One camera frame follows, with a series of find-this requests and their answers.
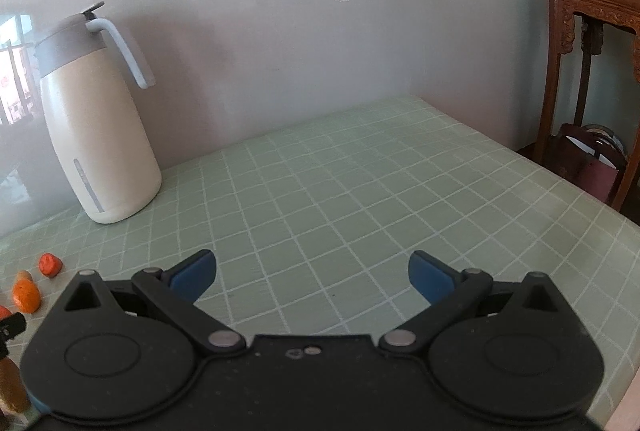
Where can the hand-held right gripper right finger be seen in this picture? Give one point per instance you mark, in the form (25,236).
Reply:
(430,278)

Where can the orange carrot piece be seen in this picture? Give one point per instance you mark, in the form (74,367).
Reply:
(50,265)

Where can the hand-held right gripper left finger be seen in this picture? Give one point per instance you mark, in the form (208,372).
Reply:
(192,278)

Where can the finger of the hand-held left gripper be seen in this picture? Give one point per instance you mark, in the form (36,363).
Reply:
(14,324)

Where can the small tan longan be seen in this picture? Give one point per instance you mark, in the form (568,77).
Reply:
(23,275)

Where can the carved wooden stand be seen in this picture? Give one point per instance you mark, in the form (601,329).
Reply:
(555,61)

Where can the brown kiwi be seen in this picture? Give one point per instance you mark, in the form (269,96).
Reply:
(11,386)

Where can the dark red bag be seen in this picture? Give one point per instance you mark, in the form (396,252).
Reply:
(595,181)

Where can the white thermos jug, blue-grey lid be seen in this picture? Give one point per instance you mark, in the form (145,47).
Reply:
(100,136)

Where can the green checked tablecloth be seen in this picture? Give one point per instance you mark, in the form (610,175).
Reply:
(350,191)

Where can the orange tangerine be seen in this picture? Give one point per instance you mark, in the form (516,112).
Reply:
(3,311)
(26,296)

